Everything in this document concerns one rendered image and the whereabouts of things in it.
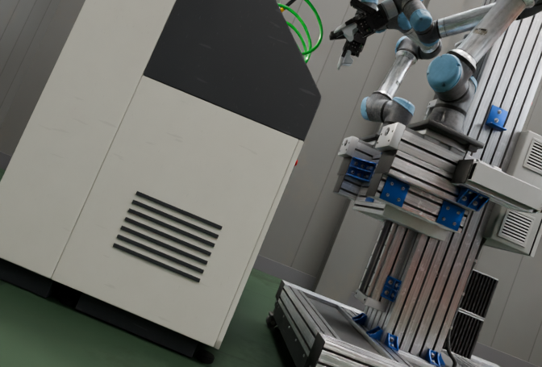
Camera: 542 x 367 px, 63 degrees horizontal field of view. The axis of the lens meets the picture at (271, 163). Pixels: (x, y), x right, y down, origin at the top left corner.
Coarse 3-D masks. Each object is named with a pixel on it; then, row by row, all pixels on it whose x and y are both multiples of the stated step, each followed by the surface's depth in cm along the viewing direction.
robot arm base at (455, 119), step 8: (440, 104) 161; (448, 104) 159; (432, 112) 163; (440, 112) 159; (448, 112) 158; (456, 112) 158; (464, 112) 159; (440, 120) 159; (448, 120) 157; (456, 120) 157; (464, 120) 161; (456, 128) 156
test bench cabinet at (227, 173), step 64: (128, 128) 144; (192, 128) 144; (256, 128) 145; (128, 192) 142; (192, 192) 143; (256, 192) 143; (64, 256) 140; (128, 256) 141; (192, 256) 141; (128, 320) 142; (192, 320) 139
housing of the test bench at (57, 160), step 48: (96, 0) 147; (144, 0) 148; (96, 48) 146; (144, 48) 146; (48, 96) 144; (96, 96) 145; (48, 144) 143; (96, 144) 143; (0, 192) 141; (48, 192) 142; (0, 240) 140; (48, 240) 140; (48, 288) 142
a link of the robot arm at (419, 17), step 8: (416, 0) 168; (408, 8) 168; (416, 8) 166; (424, 8) 166; (408, 16) 169; (416, 16) 165; (424, 16) 164; (416, 24) 166; (424, 24) 166; (416, 32) 175; (424, 32) 173
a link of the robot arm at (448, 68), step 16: (512, 0) 145; (528, 0) 144; (496, 16) 146; (512, 16) 146; (480, 32) 148; (496, 32) 147; (464, 48) 149; (480, 48) 148; (432, 64) 152; (448, 64) 148; (464, 64) 147; (432, 80) 150; (448, 80) 147; (464, 80) 150; (448, 96) 154
